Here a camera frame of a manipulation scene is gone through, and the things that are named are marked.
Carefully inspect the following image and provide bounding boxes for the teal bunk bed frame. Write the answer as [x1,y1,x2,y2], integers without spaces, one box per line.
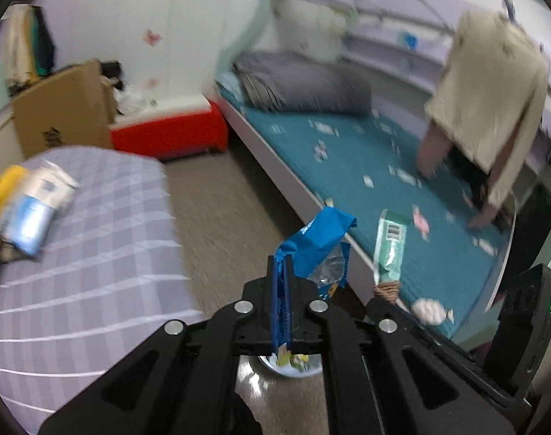
[212,0,551,359]

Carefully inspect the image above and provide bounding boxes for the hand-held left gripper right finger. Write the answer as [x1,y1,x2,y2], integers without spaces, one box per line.
[285,258,518,435]

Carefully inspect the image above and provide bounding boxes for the mint green wrapper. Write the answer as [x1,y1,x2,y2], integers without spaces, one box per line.
[373,208,412,288]

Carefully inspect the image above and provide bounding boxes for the blue printed bed sheet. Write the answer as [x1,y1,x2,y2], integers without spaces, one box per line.
[216,77,514,340]

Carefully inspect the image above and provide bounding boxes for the light blue pillow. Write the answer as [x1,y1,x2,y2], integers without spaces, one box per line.
[215,72,244,103]

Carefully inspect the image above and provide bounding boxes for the yellow snack packet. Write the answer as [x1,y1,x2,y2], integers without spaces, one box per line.
[0,165,29,227]

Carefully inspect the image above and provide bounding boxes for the black hanging garment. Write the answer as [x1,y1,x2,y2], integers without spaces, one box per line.
[443,145,516,232]

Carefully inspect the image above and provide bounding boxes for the grey pillow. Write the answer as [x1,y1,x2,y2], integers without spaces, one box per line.
[232,50,373,116]

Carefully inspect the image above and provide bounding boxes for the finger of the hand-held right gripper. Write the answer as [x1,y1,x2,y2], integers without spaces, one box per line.
[365,298,530,413]

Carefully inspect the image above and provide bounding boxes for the white plastic bag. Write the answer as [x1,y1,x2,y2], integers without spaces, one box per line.
[114,86,144,116]

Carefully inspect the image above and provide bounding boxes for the person in beige shirt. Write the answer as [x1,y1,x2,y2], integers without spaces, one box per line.
[424,9,550,209]

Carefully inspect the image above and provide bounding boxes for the hanging cream jacket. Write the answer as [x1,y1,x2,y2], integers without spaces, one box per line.
[3,4,36,87]

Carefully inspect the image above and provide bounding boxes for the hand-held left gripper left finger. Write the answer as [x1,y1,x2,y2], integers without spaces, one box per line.
[37,256,287,435]

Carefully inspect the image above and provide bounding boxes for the blue snack packet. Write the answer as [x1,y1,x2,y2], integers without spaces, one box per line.
[275,207,358,300]

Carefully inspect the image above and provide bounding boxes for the cardboard box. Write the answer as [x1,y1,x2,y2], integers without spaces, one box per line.
[12,59,117,159]

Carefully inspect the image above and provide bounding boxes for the white wardrobe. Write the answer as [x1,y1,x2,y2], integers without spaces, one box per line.
[40,0,276,105]

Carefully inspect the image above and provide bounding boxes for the red step box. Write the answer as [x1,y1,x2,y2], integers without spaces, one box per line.
[110,93,228,159]

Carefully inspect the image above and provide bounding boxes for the blue white cylinder packet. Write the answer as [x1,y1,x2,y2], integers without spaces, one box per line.
[0,159,80,261]

